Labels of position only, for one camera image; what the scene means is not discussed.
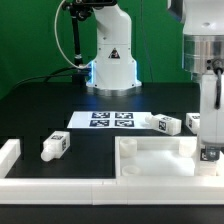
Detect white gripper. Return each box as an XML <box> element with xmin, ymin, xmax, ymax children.
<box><xmin>199</xmin><ymin>75</ymin><xmax>224</xmax><ymax>146</ymax></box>

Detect white square tabletop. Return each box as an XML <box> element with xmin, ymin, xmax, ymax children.
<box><xmin>115</xmin><ymin>136</ymin><xmax>224</xmax><ymax>176</ymax></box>

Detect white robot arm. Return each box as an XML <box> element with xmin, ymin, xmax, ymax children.
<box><xmin>87</xmin><ymin>0</ymin><xmax>224</xmax><ymax>147</ymax></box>

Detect white marker sheet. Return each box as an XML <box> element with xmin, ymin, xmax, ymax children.
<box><xmin>68</xmin><ymin>111</ymin><xmax>153</xmax><ymax>129</ymax></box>

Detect white U-shaped fence frame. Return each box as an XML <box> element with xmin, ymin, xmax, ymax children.
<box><xmin>0</xmin><ymin>139</ymin><xmax>224</xmax><ymax>205</ymax></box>

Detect black cables on table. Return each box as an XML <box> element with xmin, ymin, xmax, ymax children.
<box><xmin>6</xmin><ymin>66</ymin><xmax>91</xmax><ymax>96</ymax></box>

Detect black camera stand pole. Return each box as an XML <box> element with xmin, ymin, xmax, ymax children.
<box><xmin>61</xmin><ymin>0</ymin><xmax>91</xmax><ymax>84</ymax></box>

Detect white cable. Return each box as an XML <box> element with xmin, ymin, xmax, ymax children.
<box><xmin>54</xmin><ymin>0</ymin><xmax>91</xmax><ymax>70</ymax></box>

